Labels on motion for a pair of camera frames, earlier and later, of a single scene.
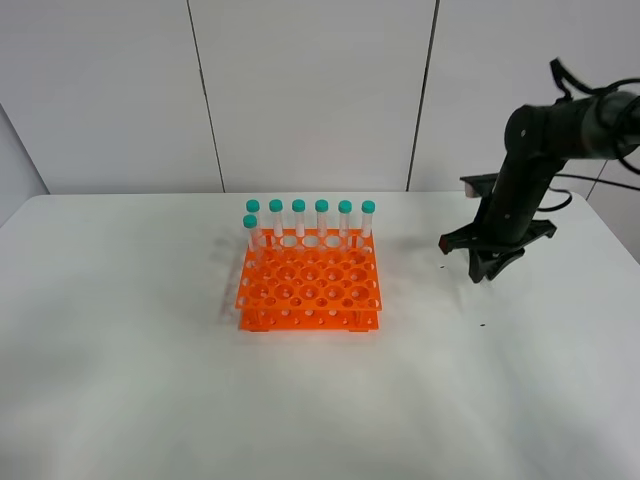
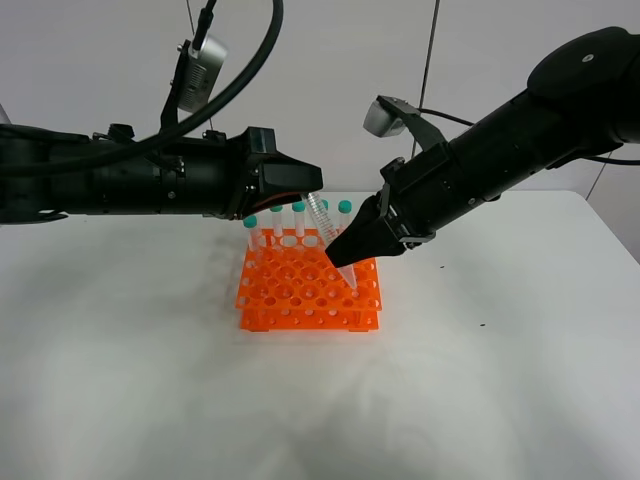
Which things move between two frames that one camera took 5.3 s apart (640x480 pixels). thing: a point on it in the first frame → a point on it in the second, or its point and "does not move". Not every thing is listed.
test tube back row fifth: x=344 y=209 does not move
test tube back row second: x=276 y=207 does not move
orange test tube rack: x=311 y=279 does not move
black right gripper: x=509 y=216 → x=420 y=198
